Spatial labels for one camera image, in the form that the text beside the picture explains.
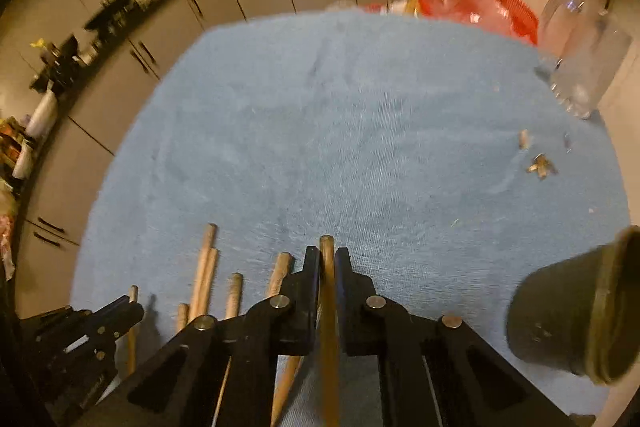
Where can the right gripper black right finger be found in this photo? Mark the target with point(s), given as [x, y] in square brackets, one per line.
[375, 326]

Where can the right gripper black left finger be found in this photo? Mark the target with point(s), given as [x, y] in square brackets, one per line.
[280, 325]

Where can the wooden chopstick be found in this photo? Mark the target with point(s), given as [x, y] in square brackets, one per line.
[132, 335]
[207, 244]
[282, 267]
[182, 317]
[329, 345]
[232, 311]
[206, 288]

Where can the grey lower kitchen cabinets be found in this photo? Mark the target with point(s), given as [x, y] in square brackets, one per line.
[165, 41]

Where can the blue towel mat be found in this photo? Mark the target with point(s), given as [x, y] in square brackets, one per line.
[432, 151]

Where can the dark green utensil cup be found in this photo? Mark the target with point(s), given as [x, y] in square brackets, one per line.
[581, 315]

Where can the wood scrap cluster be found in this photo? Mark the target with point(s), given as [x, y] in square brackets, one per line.
[542, 166]

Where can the small wood scrap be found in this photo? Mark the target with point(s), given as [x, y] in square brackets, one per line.
[523, 140]

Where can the red plastic basket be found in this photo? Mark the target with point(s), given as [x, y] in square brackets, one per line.
[509, 18]

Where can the clear glass mug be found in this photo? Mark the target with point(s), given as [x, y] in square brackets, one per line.
[581, 49]

